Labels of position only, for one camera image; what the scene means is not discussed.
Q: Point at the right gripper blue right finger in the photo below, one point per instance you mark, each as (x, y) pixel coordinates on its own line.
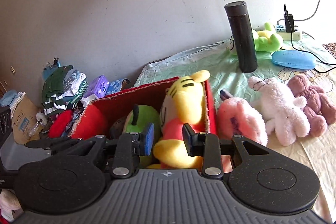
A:
(189, 137)

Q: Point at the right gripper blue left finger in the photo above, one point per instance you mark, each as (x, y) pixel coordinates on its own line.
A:
(148, 139)

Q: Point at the green brown round plush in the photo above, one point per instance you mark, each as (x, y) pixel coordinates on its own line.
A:
(140, 117)

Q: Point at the yellow tiger plush red shirt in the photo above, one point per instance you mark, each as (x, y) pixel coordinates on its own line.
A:
(184, 103)

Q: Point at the white rabbit plush blue bow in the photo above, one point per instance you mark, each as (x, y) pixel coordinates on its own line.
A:
(235, 116)

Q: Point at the white fluffy plush dog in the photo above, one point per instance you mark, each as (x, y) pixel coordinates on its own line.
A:
(281, 110)

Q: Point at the mauve pink teddy plush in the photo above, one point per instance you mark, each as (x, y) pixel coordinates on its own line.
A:
(319, 110)

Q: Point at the red plush item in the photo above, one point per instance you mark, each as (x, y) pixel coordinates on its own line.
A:
(60, 124)

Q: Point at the brown cardboard box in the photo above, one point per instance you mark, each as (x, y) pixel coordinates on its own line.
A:
(24, 120)

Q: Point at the red cardboard box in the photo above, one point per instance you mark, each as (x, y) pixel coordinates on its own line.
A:
(99, 116)

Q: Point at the pile of folded clothes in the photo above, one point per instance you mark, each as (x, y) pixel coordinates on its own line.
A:
(63, 88)

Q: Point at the purple tissue pack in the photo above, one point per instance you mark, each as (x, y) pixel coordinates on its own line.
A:
(96, 90)

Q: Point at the green cartoon bed sheet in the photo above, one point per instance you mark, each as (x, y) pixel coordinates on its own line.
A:
(317, 153)

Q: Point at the green frog plush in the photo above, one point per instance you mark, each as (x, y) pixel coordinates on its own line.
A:
(266, 40)

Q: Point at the blue glasses case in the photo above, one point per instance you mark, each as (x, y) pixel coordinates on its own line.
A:
(294, 59)

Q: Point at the black thermos bottle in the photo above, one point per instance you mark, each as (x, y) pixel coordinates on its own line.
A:
(240, 25)

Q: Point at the white power strip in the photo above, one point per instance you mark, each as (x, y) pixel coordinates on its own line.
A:
(281, 30)

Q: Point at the black charger plug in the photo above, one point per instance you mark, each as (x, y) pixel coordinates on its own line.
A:
(289, 21)

